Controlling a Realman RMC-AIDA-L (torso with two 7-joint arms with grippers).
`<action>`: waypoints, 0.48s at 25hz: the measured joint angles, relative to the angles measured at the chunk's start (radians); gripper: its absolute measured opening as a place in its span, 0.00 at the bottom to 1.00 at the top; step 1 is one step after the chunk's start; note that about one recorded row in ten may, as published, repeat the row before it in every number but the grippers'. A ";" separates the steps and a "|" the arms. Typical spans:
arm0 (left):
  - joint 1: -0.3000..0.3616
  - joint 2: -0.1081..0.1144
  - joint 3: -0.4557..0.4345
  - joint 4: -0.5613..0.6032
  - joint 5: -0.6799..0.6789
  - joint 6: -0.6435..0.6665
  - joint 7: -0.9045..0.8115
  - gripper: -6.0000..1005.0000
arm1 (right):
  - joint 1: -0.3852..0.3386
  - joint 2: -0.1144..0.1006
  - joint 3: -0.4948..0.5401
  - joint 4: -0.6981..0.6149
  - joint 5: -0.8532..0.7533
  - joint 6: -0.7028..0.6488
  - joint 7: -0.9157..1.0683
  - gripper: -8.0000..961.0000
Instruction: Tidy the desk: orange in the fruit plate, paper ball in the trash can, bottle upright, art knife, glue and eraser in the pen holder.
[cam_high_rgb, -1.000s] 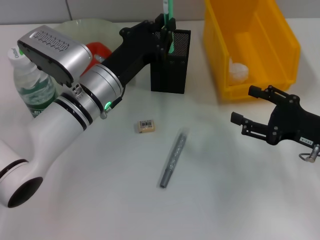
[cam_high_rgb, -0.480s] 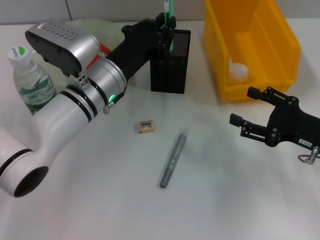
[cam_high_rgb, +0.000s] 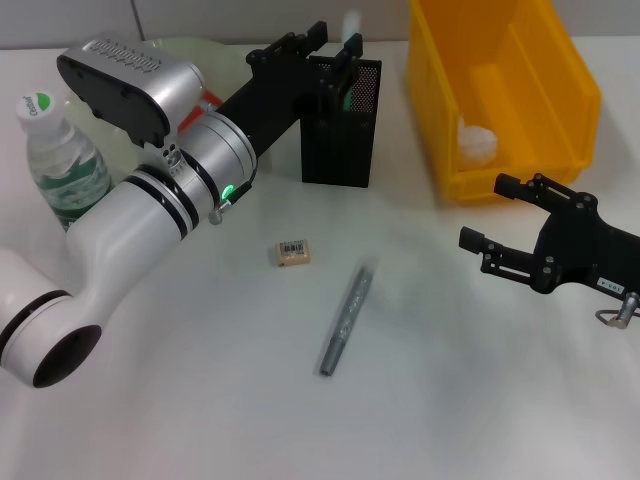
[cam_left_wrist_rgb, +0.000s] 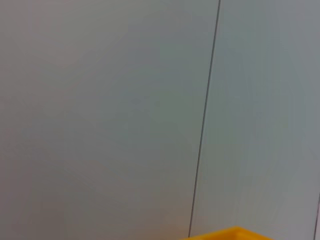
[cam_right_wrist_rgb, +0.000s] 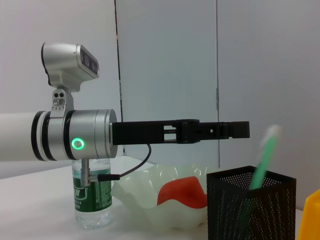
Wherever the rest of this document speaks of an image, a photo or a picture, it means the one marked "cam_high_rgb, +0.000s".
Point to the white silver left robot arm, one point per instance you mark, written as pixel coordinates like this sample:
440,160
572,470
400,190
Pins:
125,225

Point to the grey pen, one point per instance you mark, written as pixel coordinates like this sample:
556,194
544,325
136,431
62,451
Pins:
350,315

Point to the yellow plastic bin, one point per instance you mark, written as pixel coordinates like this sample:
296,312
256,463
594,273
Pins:
530,75

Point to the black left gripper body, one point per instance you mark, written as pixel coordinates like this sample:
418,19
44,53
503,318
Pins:
280,95

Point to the clear green-label water bottle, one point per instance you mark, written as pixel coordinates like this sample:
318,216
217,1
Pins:
60,165

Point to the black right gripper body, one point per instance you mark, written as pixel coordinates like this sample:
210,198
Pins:
585,250

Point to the white paper ball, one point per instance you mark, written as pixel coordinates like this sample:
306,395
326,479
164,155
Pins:
477,142

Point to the pale green glass fruit plate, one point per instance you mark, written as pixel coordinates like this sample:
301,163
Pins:
225,65

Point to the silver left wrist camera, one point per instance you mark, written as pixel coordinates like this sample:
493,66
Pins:
150,80

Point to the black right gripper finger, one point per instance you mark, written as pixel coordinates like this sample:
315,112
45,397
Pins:
472,238
507,186

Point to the red tomato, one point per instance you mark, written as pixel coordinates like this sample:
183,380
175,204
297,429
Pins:
202,102

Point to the beige eraser with barcode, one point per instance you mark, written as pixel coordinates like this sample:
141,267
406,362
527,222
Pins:
292,252

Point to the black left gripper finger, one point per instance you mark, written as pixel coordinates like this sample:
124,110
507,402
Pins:
310,37
345,65

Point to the green utility knife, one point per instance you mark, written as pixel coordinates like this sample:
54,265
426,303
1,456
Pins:
351,22

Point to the black mesh pen holder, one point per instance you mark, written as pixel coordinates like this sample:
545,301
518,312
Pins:
345,150

